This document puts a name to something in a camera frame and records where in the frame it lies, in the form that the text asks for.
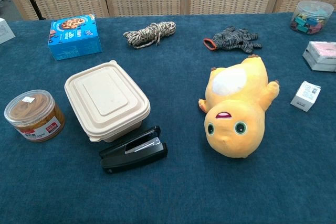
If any gray and white knit glove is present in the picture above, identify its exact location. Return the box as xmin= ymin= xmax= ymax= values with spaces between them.
xmin=203 ymin=26 xmax=263 ymax=54

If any clear jar of rubber bands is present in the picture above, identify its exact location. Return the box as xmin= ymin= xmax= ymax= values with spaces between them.
xmin=4 ymin=89 xmax=66 ymax=143

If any blue cookie box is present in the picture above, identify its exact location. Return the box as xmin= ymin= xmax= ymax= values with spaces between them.
xmin=47 ymin=14 xmax=103 ymax=61

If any small white cardboard box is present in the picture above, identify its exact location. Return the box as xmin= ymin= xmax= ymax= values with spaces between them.
xmin=290 ymin=80 xmax=322 ymax=112

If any coiled camouflage rope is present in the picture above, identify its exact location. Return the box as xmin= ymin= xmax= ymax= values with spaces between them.
xmin=123 ymin=21 xmax=177 ymax=49

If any black stapler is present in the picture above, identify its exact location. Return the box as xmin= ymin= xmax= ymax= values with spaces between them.
xmin=98 ymin=125 xmax=169 ymax=174

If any pink and gray box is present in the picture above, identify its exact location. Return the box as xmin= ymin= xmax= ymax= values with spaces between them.
xmin=302 ymin=41 xmax=336 ymax=72

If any beige lidded food container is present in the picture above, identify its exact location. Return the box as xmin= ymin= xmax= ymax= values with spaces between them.
xmin=64 ymin=60 xmax=151 ymax=143

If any yellow plush toy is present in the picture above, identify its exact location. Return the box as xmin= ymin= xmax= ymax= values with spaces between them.
xmin=198 ymin=54 xmax=280 ymax=159

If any white box with gray print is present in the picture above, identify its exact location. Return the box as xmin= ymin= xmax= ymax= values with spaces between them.
xmin=0 ymin=17 xmax=16 ymax=45

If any clear jar of binder clips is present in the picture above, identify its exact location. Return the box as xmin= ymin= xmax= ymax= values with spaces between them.
xmin=289 ymin=0 xmax=334 ymax=35

